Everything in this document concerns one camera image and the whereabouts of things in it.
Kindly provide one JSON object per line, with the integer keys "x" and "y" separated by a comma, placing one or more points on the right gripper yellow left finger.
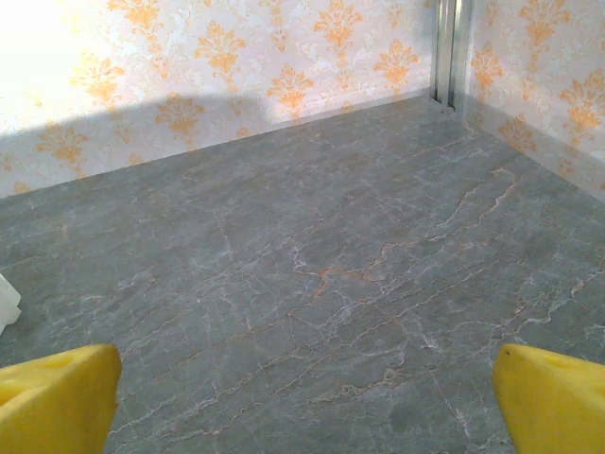
{"x": 52, "y": 406}

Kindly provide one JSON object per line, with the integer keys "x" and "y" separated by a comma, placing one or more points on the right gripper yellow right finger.
{"x": 553, "y": 406}

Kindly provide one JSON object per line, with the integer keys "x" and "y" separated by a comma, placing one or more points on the white plastic bin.
{"x": 7, "y": 302}

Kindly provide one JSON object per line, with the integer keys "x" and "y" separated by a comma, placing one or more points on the aluminium frame post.
{"x": 456, "y": 47}

